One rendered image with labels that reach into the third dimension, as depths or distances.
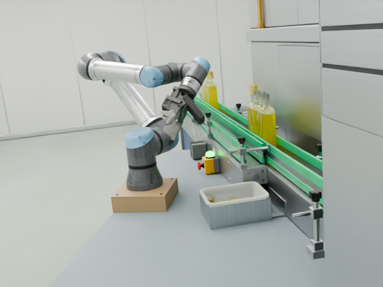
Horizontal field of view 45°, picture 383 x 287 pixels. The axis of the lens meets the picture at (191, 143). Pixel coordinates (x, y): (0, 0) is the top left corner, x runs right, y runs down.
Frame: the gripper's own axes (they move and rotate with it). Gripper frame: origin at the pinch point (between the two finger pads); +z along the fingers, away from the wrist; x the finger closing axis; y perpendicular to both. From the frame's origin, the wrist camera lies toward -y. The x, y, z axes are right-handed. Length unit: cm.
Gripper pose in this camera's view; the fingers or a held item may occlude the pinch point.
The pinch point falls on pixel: (169, 136)
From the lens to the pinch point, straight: 164.2
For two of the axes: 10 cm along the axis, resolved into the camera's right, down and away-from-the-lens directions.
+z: -4.0, 8.1, -4.3
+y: -9.1, -3.5, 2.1
